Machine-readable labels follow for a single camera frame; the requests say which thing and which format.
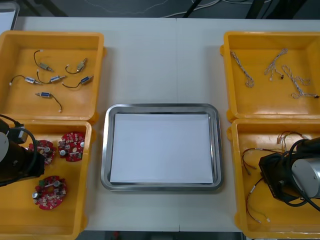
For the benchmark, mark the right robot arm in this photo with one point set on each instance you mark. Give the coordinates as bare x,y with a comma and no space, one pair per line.
306,172

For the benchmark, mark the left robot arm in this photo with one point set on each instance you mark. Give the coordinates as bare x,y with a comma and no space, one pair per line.
12,160

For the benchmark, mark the steel tray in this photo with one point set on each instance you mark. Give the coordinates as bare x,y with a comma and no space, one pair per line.
106,150

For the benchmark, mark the yellow-orange plastic bin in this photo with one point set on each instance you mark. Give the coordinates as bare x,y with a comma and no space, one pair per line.
20,212
262,105
287,225
22,107

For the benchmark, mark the round red circuit board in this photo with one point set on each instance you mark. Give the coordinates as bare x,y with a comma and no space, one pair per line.
47,203
46,145
67,137

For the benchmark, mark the black stand leg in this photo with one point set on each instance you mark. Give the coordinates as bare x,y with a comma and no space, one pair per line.
192,7

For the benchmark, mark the black frame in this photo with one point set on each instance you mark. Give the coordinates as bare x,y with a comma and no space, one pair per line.
50,7

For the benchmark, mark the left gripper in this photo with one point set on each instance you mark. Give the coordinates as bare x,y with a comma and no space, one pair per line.
36,165

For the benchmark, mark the pale translucent container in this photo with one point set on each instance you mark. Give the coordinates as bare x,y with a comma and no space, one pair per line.
7,15

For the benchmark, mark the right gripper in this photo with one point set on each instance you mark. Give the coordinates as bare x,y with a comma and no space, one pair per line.
273,175

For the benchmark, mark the white sheet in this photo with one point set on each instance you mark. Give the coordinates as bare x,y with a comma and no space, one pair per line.
162,150

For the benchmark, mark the black post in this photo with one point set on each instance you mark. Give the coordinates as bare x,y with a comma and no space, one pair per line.
255,8

